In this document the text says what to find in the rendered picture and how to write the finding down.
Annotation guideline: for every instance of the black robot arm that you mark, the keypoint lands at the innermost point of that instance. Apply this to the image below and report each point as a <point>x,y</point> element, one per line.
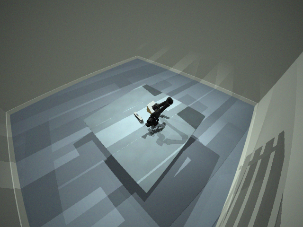
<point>155,115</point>

